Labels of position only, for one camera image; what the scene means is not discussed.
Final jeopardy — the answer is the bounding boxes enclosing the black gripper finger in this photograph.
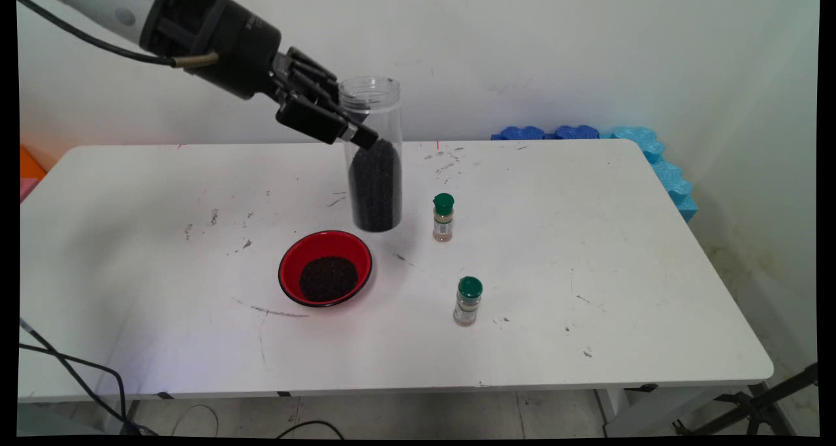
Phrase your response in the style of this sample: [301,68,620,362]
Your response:
[275,89,379,151]
[274,46,342,105]

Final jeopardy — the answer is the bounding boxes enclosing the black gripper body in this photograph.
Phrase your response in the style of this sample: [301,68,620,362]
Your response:
[138,0,285,101]

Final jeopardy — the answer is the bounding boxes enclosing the clear jar with dark seeds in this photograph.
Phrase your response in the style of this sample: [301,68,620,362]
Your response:
[338,76,404,232]

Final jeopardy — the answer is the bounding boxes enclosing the red bowl with black rim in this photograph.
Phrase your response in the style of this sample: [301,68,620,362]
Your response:
[278,230,374,308]

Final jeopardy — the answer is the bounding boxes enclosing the dark seeds pile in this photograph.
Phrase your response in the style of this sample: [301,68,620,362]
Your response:
[299,255,360,304]

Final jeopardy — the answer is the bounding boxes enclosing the green-capped spice bottle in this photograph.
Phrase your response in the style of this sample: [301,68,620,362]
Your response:
[453,276,484,327]
[432,193,455,243]

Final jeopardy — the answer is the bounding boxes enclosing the orange foam block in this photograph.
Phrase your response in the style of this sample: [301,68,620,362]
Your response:
[20,144,48,180]

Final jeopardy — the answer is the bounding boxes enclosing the light blue foam tile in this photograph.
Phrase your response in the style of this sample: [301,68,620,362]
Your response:
[601,126,698,223]

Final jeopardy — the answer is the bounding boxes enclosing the white table leg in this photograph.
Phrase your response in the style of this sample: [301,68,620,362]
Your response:
[98,400,139,435]
[596,387,719,438]

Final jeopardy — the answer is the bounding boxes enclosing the black tripod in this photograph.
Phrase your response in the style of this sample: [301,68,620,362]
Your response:
[673,362,818,437]

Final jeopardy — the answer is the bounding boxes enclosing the black floor cable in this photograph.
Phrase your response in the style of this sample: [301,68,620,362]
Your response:
[277,421,346,439]
[20,343,128,427]
[20,317,157,435]

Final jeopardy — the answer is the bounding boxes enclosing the thin grey cable loop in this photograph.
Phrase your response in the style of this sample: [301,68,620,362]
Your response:
[171,404,220,438]

